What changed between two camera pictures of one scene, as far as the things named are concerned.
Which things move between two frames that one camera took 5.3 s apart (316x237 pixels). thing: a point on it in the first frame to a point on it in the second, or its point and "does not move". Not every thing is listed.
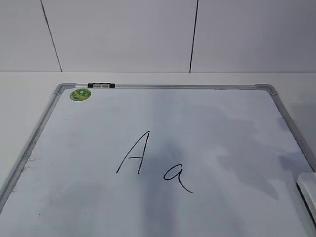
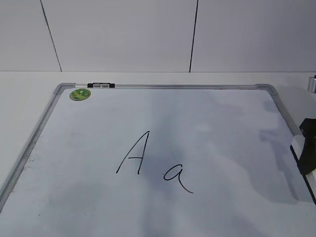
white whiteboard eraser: (306, 182) to (296, 145)
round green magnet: (80, 94) does not move
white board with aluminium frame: (161, 160) does not move
